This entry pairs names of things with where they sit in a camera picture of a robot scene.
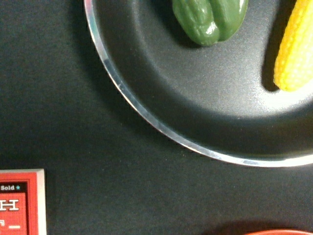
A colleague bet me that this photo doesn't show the green toy bell pepper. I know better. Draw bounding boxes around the green toy bell pepper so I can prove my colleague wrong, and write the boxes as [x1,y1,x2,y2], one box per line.
[172,0,249,46]

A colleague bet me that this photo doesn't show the black frying pan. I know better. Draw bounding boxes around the black frying pan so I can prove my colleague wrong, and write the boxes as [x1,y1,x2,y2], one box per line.
[84,0,313,167]

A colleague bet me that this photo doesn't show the black tablecloth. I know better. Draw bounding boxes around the black tablecloth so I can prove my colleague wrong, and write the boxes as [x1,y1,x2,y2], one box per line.
[0,0,313,235]

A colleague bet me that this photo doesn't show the red book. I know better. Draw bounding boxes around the red book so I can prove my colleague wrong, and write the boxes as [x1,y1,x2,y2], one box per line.
[0,169,47,235]

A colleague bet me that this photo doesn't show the red plastic plate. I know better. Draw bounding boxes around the red plastic plate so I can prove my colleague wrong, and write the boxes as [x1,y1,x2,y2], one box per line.
[245,229,313,235]

